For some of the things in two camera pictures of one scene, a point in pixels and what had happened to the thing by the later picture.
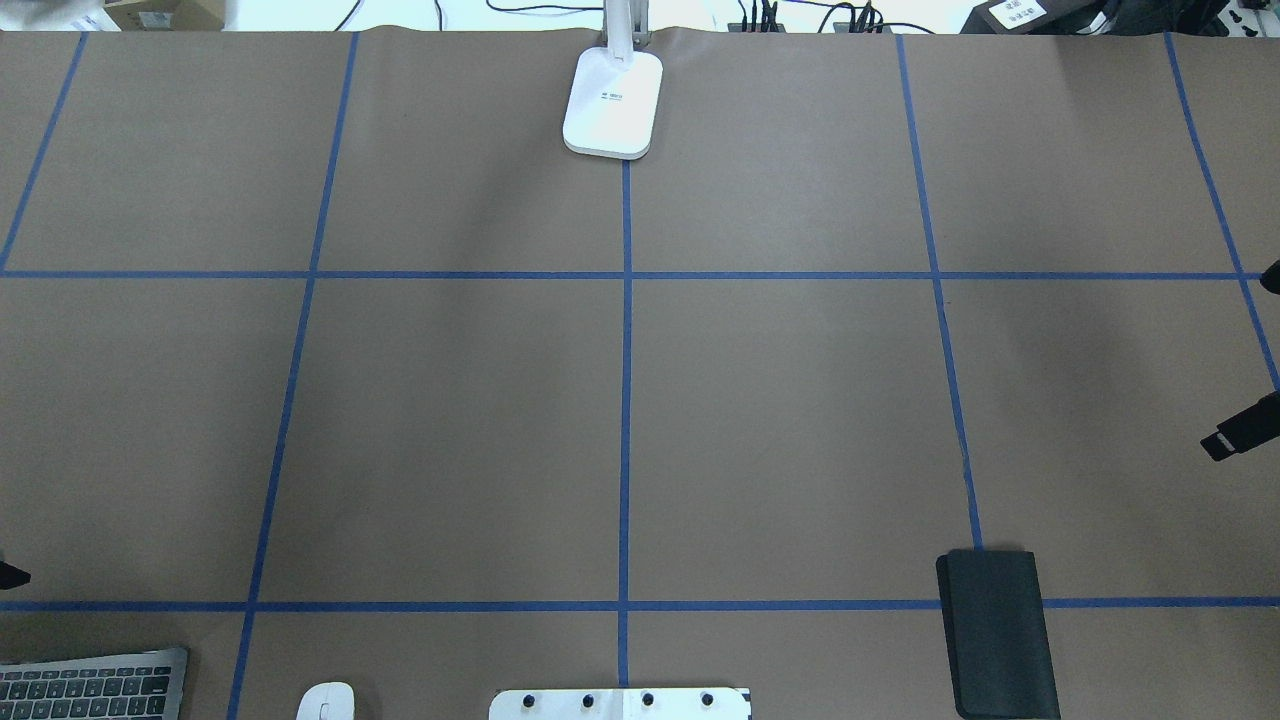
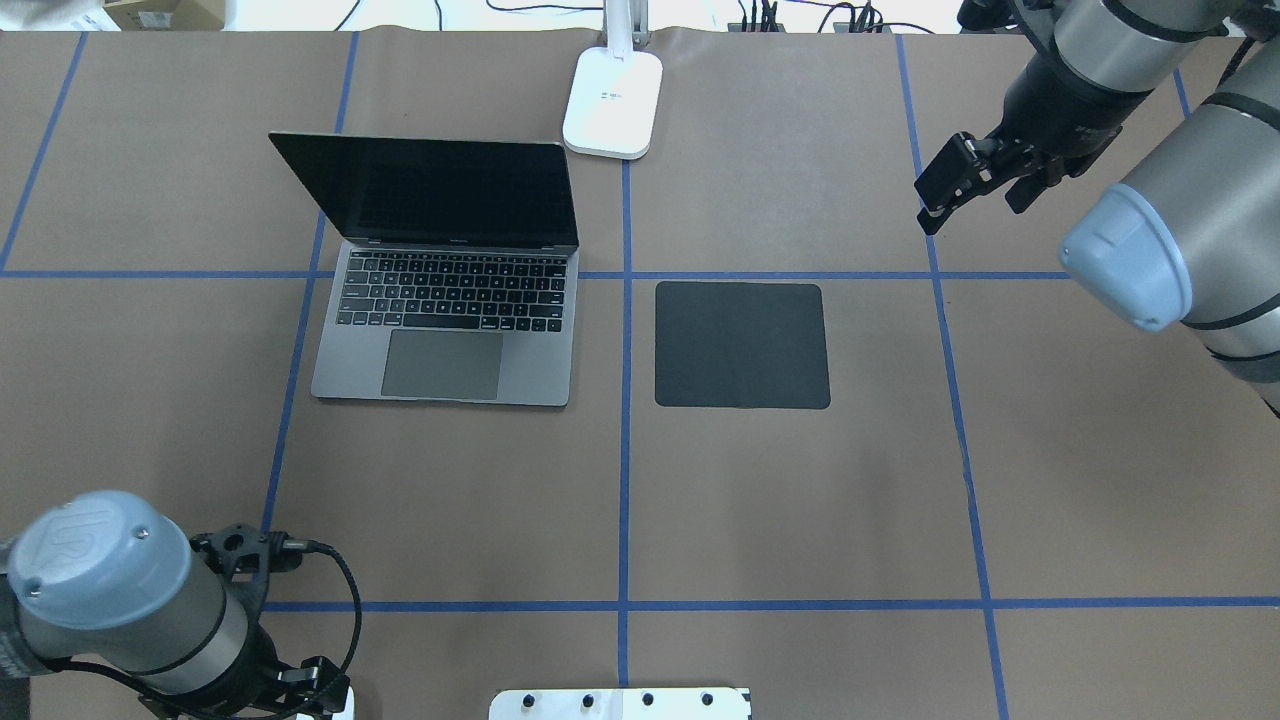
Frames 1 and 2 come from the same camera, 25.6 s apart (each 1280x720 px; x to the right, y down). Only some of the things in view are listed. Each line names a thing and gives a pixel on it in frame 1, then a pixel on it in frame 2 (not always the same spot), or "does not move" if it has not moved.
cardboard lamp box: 204,16 does not move
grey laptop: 128,685 -> 457,282
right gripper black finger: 1249,428 -> 1054,123
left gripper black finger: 12,577 -> 249,689
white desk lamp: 614,90 does not move
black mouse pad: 998,636 -> 740,345
